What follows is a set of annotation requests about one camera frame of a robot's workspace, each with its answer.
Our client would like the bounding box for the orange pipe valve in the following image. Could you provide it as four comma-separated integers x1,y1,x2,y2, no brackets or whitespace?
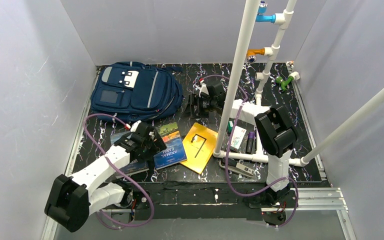
246,48,265,64

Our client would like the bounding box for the black pen on notebook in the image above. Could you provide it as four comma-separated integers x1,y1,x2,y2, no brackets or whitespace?
190,134,207,158

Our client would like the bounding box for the Nineteen Eighty-Four book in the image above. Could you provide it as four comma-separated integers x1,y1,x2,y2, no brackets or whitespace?
110,132,149,176

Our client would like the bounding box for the aluminium rail frame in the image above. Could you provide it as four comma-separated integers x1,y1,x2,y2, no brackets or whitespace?
41,71,359,240

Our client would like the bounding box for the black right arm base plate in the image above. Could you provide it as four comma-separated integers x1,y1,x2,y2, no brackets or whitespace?
243,189,297,211

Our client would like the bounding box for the Animal Farm book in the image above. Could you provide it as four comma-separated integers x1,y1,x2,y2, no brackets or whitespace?
153,122,187,170

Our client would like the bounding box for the blue pipe valve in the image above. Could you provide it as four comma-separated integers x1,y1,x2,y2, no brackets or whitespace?
255,0,276,24

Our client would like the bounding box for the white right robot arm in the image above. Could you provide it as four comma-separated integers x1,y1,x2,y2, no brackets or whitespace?
183,79,298,194

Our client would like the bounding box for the white PVC pipe frame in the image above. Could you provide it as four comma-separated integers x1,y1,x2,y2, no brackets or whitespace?
212,0,384,167

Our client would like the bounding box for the grey stapler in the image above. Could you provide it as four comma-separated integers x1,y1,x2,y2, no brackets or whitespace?
218,158,254,178

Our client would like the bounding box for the green pipe valve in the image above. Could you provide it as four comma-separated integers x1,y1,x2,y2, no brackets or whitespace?
275,75,295,92

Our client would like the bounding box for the yellow notebook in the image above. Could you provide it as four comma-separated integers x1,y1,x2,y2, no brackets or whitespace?
180,122,218,174

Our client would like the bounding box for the small green eraser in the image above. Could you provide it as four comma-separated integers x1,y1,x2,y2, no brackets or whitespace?
227,120,234,134

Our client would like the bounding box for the purple marker pen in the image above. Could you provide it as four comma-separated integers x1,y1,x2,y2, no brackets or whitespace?
245,131,256,154

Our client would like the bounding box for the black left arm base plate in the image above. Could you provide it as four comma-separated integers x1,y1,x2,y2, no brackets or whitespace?
112,191,151,210

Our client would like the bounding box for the navy blue student backpack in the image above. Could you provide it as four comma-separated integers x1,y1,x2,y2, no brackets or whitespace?
90,61,184,123

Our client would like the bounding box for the white rectangular box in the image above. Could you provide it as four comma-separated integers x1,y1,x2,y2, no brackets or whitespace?
229,126,247,152

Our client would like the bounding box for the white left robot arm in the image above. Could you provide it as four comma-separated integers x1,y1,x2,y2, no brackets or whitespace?
44,121,167,233

